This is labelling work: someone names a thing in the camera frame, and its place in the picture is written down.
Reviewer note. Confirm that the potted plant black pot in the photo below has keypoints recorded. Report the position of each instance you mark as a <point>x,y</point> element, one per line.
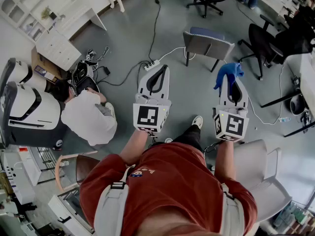
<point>46,13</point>

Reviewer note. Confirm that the person's left forearm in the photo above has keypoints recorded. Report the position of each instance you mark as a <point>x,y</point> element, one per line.
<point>134,146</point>

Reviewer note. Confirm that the brown wooden chair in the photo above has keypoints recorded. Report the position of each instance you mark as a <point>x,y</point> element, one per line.
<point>85,166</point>

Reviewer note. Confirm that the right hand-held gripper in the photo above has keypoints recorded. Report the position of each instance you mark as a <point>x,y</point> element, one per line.
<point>233,125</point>

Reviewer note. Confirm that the cardboard box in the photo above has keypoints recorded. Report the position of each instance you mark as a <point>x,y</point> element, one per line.
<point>43,67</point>

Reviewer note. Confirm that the white plastic chair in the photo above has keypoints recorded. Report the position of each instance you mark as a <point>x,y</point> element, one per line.
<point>256,171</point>

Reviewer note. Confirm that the person's right forearm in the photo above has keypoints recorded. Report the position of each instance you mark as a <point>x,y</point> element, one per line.
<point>225,158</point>

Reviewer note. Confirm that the white power strip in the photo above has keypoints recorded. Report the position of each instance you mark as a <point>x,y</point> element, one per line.
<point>151,65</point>

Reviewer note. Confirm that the white desk black legs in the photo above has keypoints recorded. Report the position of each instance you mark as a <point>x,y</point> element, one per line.
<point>307,70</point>

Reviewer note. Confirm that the grey chair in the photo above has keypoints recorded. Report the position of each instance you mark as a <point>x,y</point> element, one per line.
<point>204,44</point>

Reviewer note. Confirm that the person's white right shoe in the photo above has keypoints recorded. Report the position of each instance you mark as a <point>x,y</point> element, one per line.
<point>197,121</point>

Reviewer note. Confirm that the person's black trousers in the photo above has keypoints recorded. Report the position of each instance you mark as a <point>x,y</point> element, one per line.
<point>189,136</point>

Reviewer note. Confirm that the clear water bottle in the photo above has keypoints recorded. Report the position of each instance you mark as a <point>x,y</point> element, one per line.
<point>285,119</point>

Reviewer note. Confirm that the black open equipment case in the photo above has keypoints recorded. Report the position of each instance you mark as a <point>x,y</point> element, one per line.
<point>85,75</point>

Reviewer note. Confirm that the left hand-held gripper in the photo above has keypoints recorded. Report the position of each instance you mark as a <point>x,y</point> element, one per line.
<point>150,117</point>

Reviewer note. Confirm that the person's red shirt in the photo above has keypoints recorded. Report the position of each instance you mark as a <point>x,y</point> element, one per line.
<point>172,181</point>

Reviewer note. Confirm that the white drawer cabinet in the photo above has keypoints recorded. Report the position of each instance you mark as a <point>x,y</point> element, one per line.
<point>57,49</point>

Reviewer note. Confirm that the white and black robot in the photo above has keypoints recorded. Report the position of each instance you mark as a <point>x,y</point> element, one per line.
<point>29,107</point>

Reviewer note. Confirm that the blue cloth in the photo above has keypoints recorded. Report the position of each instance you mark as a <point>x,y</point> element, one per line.
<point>227,69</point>

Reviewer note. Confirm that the black power adapter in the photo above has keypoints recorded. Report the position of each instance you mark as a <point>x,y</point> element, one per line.
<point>106,70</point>

